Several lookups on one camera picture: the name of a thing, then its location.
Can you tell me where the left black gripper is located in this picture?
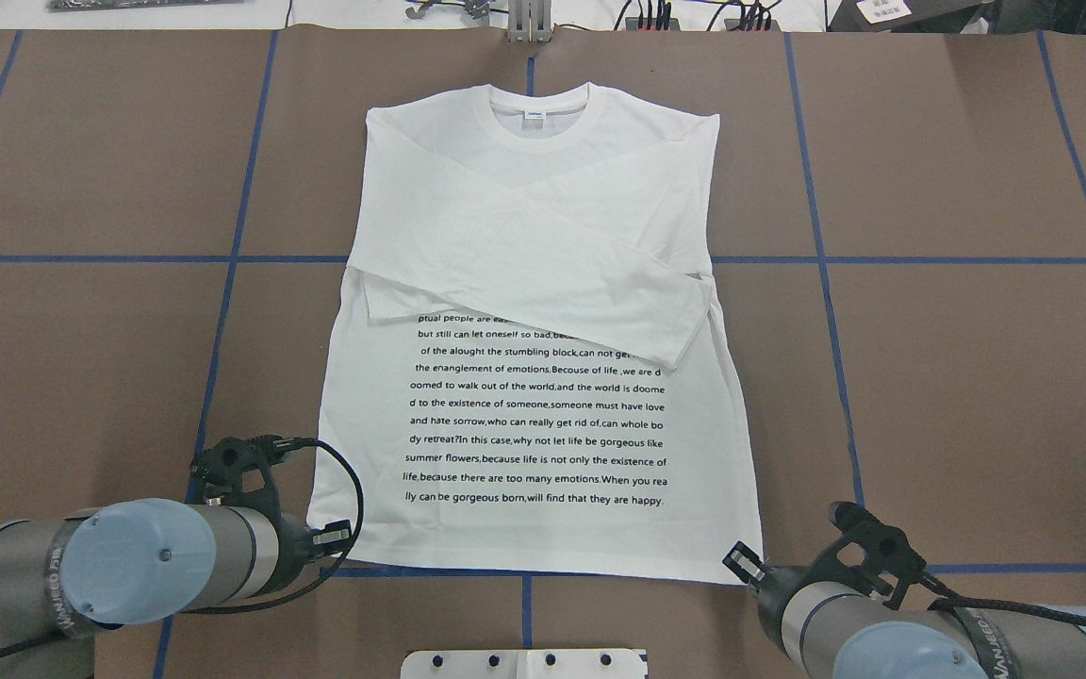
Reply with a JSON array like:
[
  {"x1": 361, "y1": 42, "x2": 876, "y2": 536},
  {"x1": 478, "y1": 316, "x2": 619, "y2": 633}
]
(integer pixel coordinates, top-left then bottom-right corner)
[{"x1": 266, "y1": 513, "x2": 354, "y2": 593}]

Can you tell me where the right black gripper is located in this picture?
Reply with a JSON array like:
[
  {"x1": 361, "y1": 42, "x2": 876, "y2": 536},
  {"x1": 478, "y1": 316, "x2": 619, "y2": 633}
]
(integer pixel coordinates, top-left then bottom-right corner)
[{"x1": 721, "y1": 540, "x2": 817, "y2": 652}]

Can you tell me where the white long-sleeve printed shirt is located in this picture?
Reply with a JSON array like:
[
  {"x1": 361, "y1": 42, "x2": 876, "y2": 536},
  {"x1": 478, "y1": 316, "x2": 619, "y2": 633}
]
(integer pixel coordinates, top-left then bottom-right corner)
[{"x1": 319, "y1": 83, "x2": 763, "y2": 584}]

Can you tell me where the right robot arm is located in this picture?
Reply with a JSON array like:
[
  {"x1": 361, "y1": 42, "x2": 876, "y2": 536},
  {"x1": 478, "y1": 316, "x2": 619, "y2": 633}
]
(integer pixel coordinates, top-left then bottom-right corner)
[{"x1": 723, "y1": 542, "x2": 1086, "y2": 678}]

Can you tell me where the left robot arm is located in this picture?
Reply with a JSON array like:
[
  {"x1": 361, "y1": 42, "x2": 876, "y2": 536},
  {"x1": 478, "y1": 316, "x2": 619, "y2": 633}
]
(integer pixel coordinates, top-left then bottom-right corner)
[{"x1": 0, "y1": 499, "x2": 359, "y2": 678}]

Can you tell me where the white central pillar with base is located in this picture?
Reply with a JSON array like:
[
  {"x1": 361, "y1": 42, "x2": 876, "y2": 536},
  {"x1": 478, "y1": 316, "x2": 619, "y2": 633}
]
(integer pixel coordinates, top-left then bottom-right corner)
[{"x1": 400, "y1": 647, "x2": 651, "y2": 678}]

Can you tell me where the orange black connector box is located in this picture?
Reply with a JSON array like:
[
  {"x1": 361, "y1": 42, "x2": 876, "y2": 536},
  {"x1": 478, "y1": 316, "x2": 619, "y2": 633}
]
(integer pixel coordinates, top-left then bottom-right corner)
[{"x1": 622, "y1": 14, "x2": 681, "y2": 32}]

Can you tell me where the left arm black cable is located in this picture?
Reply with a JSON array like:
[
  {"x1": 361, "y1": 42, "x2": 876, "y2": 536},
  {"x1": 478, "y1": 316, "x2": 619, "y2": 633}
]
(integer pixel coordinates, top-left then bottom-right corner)
[{"x1": 0, "y1": 439, "x2": 365, "y2": 679}]

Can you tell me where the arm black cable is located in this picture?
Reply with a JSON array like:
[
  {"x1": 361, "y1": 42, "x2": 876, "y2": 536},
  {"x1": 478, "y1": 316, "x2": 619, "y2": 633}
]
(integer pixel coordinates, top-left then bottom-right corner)
[
  {"x1": 920, "y1": 571, "x2": 1086, "y2": 642},
  {"x1": 0, "y1": 439, "x2": 365, "y2": 679}
]

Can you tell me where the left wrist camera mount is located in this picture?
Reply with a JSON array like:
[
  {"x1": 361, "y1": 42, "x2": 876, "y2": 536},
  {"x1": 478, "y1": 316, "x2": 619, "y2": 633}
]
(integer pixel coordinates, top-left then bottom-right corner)
[{"x1": 189, "y1": 433, "x2": 317, "y2": 521}]

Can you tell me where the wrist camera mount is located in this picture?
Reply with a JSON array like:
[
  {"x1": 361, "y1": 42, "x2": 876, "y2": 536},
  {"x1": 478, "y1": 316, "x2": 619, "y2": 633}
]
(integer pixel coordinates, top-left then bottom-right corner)
[
  {"x1": 801, "y1": 500, "x2": 929, "y2": 609},
  {"x1": 189, "y1": 433, "x2": 317, "y2": 521}
]

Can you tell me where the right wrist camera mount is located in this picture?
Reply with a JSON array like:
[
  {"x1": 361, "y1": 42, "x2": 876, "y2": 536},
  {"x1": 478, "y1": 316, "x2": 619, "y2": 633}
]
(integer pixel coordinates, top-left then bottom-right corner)
[{"x1": 801, "y1": 500, "x2": 929, "y2": 609}]

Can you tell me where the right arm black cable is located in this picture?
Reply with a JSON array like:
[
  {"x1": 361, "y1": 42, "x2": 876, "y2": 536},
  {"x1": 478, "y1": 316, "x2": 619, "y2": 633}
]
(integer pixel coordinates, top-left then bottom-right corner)
[{"x1": 920, "y1": 571, "x2": 1086, "y2": 642}]

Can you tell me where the aluminium frame post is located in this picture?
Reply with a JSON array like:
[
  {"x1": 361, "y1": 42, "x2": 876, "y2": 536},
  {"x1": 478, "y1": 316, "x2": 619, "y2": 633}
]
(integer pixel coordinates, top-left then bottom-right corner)
[{"x1": 505, "y1": 0, "x2": 554, "y2": 45}]

